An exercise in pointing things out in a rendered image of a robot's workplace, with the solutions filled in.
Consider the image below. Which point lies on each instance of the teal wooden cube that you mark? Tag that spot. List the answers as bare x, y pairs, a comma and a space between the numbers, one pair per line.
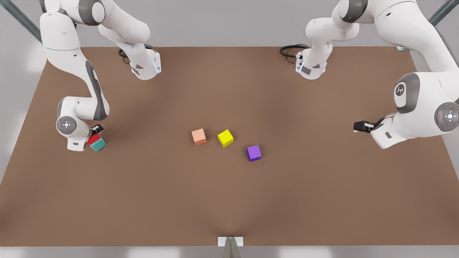
98, 144

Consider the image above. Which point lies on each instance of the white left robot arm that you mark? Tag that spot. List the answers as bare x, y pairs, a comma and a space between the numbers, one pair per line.
423, 104

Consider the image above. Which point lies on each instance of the silver frame post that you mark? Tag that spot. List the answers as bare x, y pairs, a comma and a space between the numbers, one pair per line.
439, 16
21, 18
230, 247

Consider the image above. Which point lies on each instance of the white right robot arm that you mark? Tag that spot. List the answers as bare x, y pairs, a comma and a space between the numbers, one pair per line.
61, 39

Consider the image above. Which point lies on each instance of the purple wooden cube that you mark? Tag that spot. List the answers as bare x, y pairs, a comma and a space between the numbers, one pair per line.
254, 153

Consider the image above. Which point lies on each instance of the red wooden cube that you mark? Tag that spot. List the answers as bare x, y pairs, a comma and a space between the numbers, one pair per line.
93, 139

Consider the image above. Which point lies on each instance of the yellow wooden cube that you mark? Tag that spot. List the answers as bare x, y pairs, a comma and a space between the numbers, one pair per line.
225, 138

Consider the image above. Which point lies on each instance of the salmon wooden cube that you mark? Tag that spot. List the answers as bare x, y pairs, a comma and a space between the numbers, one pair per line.
199, 137

